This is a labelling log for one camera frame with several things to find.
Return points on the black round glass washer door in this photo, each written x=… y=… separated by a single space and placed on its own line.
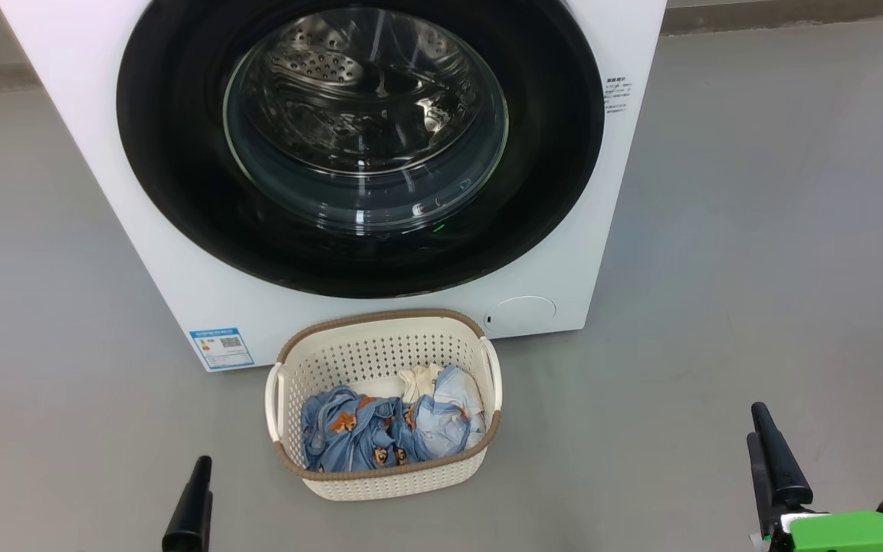
x=173 y=169

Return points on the white front-load washing machine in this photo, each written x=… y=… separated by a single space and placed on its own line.
x=104 y=230

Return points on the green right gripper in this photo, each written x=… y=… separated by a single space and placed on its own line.
x=855 y=535

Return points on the cream perforated laundry basket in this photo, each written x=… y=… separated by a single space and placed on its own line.
x=380 y=349

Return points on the blue energy label sticker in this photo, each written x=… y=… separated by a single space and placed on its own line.
x=221 y=349

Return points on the blue bear print garment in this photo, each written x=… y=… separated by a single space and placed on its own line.
x=342 y=433

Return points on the round white filter cover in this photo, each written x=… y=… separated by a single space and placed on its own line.
x=520 y=316

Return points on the stainless steel washing machine drum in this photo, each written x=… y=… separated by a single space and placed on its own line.
x=380 y=84

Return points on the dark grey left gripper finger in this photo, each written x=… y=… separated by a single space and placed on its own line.
x=190 y=521

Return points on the light blue and cream garment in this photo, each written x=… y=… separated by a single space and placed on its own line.
x=445 y=418

